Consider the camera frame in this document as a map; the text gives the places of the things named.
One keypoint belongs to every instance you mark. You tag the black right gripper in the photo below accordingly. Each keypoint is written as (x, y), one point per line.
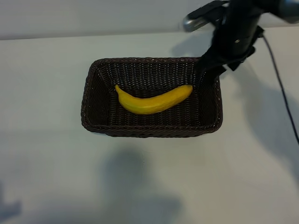
(238, 28)

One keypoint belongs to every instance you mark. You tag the yellow banana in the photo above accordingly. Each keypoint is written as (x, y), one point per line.
(151, 100)

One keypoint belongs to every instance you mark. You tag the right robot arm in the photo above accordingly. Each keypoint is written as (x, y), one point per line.
(285, 9)

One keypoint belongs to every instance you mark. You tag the dark brown wicker basket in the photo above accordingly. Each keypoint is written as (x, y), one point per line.
(151, 121)

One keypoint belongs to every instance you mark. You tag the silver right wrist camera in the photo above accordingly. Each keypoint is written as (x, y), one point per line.
(201, 16)

